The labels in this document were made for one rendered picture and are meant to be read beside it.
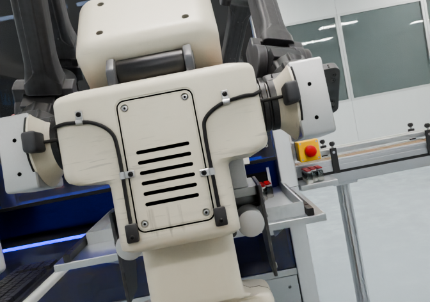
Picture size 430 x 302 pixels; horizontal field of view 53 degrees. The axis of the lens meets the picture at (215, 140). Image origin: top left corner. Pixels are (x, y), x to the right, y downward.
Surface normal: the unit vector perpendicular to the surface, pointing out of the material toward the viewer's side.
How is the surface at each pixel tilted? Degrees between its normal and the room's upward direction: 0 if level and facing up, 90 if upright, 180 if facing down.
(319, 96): 82
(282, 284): 90
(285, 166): 90
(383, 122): 90
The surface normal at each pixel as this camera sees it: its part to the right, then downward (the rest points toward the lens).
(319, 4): 0.01, 0.05
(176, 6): -0.12, -0.62
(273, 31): 0.18, -0.63
